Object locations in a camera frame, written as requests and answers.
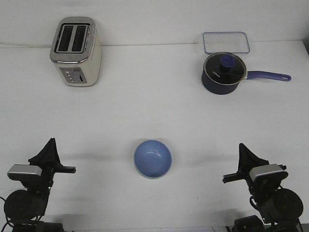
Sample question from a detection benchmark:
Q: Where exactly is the silver two-slot toaster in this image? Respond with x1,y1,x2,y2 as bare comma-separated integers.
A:
50,16,102,87

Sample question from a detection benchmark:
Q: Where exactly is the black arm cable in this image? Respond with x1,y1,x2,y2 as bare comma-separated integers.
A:
248,193,268,224
0,196,42,229

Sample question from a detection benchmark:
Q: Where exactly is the glass pot lid blue knob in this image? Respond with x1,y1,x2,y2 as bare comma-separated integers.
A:
204,52,247,85

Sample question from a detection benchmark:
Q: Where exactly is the dark blue saucepan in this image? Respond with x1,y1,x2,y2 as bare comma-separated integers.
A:
201,52,292,95

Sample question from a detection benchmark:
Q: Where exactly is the blue bowl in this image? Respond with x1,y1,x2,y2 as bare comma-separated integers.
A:
134,140,172,177

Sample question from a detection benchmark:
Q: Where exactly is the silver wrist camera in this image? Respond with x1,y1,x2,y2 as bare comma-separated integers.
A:
7,164,42,182
249,164,284,182

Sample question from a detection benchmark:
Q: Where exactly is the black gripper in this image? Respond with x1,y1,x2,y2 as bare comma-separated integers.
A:
223,143,288,193
21,138,76,193

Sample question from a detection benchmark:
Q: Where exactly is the green bowl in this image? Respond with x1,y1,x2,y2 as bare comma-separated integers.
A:
135,167,171,179

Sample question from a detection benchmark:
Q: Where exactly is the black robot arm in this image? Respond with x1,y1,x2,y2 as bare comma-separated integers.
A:
4,138,76,232
223,143,304,232

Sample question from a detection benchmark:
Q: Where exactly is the white toaster power cord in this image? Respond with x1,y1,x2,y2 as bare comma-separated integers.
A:
0,42,53,47

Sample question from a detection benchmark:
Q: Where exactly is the clear container lid blue rim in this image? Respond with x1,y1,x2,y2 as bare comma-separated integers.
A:
202,31,251,55

